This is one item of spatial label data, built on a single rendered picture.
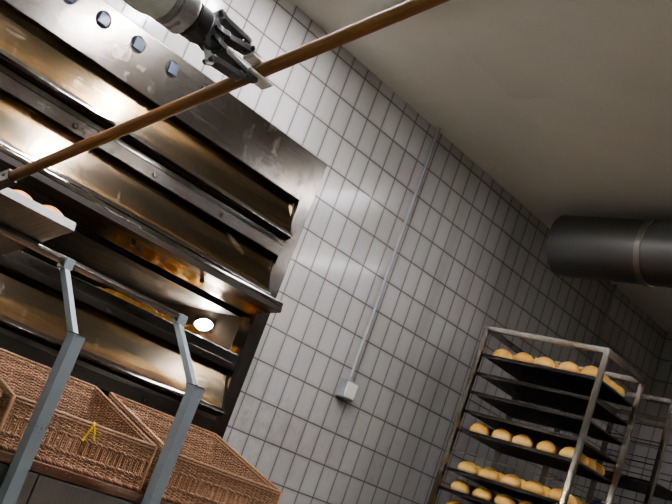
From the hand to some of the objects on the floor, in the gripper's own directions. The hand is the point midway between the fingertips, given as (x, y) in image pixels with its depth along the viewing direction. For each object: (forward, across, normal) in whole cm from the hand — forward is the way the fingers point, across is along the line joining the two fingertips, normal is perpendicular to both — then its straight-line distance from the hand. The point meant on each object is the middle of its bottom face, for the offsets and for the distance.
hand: (258, 71), depth 207 cm
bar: (+31, +118, -139) cm, 185 cm away
